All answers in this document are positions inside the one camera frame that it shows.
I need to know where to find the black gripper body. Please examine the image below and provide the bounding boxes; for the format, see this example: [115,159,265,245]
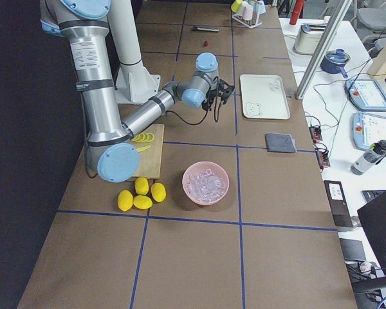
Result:
[205,89,219,104]

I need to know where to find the clear ice cubes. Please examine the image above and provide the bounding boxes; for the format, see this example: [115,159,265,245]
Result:
[184,169,227,203]

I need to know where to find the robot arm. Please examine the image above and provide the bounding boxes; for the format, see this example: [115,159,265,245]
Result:
[40,1,219,183]

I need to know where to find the pink cup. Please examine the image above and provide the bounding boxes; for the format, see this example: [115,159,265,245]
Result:
[237,2,253,21]

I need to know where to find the yellow-green cup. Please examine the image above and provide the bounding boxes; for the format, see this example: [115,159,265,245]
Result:
[230,0,243,13]

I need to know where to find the white bear serving tray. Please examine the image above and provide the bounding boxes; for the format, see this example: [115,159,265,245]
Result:
[239,74,290,120]

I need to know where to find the lemon slices row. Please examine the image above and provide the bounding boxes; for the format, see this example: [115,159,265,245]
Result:
[131,132,155,143]

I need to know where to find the bamboo cutting board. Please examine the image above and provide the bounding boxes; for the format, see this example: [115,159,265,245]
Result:
[131,124,165,179]

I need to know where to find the pink bowl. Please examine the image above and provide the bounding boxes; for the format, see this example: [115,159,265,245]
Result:
[182,161,230,206]

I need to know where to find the grey folded cloth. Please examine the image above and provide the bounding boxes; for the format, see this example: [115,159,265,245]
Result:
[265,133,297,153]

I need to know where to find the yellow lemon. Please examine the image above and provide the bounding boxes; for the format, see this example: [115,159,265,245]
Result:
[134,177,149,196]
[151,182,167,203]
[117,190,134,212]
[133,195,153,210]

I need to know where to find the cream toaster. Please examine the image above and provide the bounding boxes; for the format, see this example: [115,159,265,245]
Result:
[293,23,327,55]

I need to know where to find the blue saucepan with lid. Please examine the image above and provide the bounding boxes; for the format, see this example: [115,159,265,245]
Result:
[320,48,351,79]

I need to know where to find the red bottle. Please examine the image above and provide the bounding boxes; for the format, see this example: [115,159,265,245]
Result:
[289,0,305,26]

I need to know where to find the blue teach pendant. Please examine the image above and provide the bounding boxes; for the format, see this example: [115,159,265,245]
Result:
[344,78,386,112]
[352,111,386,150]

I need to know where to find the black box with label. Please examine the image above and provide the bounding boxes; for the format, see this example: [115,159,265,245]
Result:
[324,180,356,232]

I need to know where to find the grey water bottle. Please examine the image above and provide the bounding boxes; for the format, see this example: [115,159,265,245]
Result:
[350,140,386,175]

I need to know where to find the black laptop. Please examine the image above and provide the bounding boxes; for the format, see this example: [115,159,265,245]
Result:
[352,191,386,294]

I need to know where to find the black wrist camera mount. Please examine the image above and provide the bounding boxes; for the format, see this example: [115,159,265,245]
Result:
[217,79,235,105]

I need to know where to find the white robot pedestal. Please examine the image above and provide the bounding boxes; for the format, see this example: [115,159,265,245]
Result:
[107,0,161,104]

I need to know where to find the white wire cup rack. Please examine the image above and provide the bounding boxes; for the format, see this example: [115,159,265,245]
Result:
[232,0,266,28]

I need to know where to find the aluminium frame post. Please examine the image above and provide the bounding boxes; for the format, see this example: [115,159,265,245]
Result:
[295,0,353,100]

